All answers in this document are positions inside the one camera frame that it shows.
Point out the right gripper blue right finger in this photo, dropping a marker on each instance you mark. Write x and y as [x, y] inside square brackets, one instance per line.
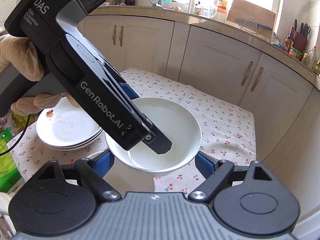
[205, 164]

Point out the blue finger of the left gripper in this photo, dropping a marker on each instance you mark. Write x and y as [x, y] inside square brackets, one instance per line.
[128, 90]
[157, 141]

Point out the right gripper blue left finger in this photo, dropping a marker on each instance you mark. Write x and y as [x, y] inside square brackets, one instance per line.
[103, 165]

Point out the small white deep plate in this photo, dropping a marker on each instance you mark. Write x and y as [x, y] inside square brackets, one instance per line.
[65, 125]

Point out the white bowl pink flowers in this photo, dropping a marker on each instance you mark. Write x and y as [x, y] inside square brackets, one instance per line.
[96, 155]

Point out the stained white plate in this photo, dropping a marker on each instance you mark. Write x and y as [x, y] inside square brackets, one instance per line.
[81, 142]

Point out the large white plate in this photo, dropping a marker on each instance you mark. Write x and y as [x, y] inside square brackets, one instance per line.
[76, 147]

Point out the cherry print tablecloth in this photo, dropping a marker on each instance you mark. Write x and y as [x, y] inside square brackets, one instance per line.
[228, 132]

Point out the yellow plastic bag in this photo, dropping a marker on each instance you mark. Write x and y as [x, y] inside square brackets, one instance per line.
[19, 121]

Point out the green package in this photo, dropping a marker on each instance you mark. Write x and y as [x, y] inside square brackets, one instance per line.
[9, 174]

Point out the white cabinet row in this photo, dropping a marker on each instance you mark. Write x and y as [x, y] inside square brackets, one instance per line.
[285, 106]

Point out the soy sauce bottle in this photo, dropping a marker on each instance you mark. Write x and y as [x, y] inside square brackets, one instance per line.
[289, 40]

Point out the oil bottle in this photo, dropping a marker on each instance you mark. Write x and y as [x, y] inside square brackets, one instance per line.
[312, 58]

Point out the knife block with knives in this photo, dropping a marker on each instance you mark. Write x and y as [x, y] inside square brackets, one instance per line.
[300, 36]

